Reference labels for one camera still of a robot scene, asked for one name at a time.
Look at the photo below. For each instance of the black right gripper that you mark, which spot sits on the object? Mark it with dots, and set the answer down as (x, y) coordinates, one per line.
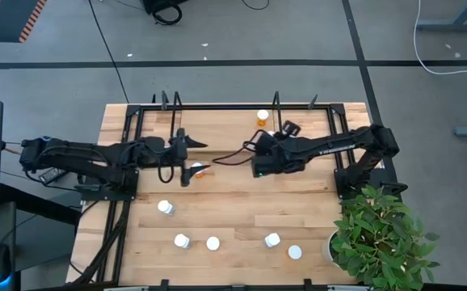
(272, 157)

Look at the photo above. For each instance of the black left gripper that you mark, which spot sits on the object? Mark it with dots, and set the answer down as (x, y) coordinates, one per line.
(177, 151)

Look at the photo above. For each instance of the orange pill bottle white cap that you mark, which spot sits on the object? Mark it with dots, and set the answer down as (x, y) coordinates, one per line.
(213, 243)
(196, 165)
(295, 252)
(262, 115)

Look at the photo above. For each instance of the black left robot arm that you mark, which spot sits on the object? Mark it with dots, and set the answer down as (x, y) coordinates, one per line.
(76, 155)

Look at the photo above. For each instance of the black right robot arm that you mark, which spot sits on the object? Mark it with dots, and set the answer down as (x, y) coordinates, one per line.
(338, 147)

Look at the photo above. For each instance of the green plant in white pot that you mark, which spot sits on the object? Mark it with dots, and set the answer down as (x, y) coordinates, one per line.
(379, 242)

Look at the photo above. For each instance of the black power adapter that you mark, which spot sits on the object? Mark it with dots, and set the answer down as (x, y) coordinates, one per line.
(51, 174)

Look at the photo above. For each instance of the black equipment box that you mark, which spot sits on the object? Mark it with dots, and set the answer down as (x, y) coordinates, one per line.
(152, 5)

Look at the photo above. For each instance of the black mat orange striped edges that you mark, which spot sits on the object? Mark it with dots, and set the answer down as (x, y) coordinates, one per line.
(7, 20)

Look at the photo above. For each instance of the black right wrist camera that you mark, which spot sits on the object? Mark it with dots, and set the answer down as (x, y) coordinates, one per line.
(291, 128)

